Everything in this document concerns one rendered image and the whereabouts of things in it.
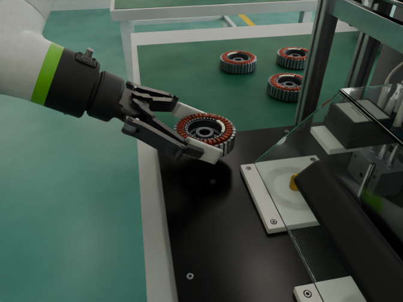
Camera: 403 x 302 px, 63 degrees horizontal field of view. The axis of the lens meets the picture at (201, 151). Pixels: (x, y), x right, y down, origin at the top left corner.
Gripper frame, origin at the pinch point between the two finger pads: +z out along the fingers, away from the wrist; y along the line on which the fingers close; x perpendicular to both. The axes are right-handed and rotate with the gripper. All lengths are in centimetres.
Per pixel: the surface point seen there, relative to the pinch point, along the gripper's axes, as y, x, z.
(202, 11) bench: 121, -2, 25
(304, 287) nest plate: -29.3, 0.0, 8.5
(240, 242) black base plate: -20.4, 4.0, 4.2
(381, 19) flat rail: -7.8, -30.0, 9.0
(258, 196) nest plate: -12.9, 0.3, 8.1
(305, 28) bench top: 78, -22, 54
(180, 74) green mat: 43.1, 5.9, 5.2
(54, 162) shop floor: 106, 104, -13
